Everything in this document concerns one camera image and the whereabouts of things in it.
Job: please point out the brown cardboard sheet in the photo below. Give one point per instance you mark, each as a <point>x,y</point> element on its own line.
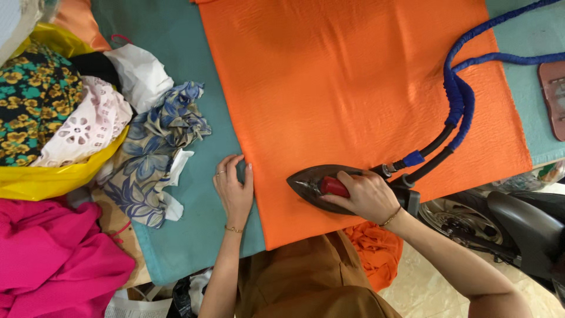
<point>128,260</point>

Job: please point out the person's right hand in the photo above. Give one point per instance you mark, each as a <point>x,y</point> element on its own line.
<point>368,196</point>

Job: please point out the brown iron rest plate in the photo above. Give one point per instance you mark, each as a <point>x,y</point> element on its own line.
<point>554,99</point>

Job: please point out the clear white plastic bag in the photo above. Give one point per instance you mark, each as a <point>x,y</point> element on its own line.
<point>17,22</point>

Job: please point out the person's brown garment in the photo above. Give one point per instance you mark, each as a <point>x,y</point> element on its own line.
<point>309,282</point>

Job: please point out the yellow plastic bag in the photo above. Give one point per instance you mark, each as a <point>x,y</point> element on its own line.
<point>44,183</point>

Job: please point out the orange satin fabric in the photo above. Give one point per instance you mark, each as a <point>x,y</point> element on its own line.
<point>79,22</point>

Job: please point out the white printed paper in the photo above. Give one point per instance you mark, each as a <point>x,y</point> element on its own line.
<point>137,308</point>

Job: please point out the black plastic bag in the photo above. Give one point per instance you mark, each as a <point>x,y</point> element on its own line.
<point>181,300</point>

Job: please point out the clear bag of clutter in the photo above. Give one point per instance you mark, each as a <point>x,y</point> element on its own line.
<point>525,179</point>

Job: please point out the orange crinkled fabric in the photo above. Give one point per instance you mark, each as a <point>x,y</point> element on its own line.
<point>353,88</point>

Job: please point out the white lace fabric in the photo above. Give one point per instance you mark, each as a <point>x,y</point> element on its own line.
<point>88,123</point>

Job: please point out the white crumpled cloth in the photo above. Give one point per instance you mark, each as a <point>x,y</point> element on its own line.
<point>141,75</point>

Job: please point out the black motor scooter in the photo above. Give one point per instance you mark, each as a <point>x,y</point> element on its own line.
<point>525,221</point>

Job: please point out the teal ironing table cover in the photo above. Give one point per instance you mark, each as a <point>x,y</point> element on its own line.
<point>198,247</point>

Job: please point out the person's left hand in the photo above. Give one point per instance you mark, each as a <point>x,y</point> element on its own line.
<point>235,198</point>

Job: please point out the pink fabric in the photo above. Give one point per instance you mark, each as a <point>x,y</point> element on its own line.
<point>57,260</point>

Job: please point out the blue beige floral fabric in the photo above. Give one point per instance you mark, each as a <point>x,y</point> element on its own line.
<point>145,163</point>

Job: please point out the black green yellow floral fabric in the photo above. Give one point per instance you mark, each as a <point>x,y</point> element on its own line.
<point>31,101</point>

